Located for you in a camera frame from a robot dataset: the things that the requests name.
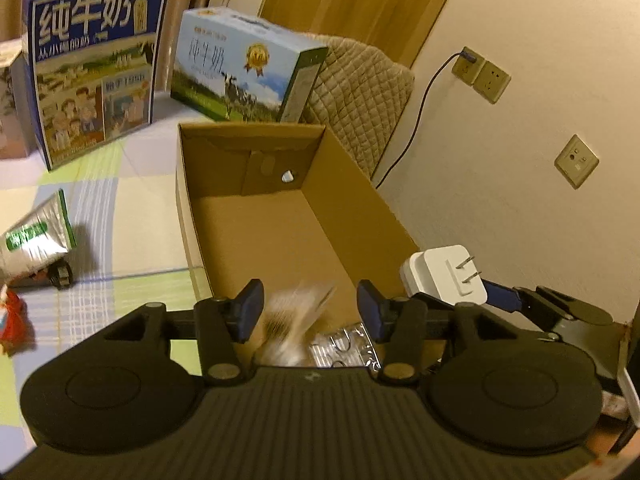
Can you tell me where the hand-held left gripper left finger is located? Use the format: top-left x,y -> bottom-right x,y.
102,278 -> 266,387

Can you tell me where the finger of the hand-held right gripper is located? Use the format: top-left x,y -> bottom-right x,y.
482,282 -> 615,330

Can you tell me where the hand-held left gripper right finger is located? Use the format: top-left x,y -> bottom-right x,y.
356,279 -> 522,387

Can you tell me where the white brown paper packet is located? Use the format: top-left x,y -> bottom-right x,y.
252,280 -> 339,367

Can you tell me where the white charger plug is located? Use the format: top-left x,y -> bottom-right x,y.
399,244 -> 489,307

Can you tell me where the brown cardboard box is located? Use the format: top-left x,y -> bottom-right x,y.
174,121 -> 629,397

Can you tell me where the black cable bundle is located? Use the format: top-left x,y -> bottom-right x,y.
29,257 -> 75,291

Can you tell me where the silver green snack packet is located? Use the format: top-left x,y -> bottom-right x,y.
0,188 -> 79,281

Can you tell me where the red small bag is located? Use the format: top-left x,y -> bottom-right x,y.
0,284 -> 37,357

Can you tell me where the silver blister pack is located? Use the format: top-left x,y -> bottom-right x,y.
307,322 -> 384,369

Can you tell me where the plaid tablecloth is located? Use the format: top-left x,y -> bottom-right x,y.
0,90 -> 236,466

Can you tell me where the beige quilted chair cover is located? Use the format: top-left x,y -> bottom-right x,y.
298,34 -> 416,182

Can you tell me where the light blue milk box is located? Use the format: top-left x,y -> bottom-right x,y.
169,6 -> 330,125

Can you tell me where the dark blue milk carton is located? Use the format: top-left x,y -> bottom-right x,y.
22,0 -> 173,172

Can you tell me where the white humidifier box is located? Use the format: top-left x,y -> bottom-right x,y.
0,39 -> 40,162

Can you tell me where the beige wall socket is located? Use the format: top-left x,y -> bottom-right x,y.
472,60 -> 512,105
451,50 -> 486,85
553,133 -> 600,190

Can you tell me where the black power cable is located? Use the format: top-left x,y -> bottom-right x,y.
372,46 -> 482,189

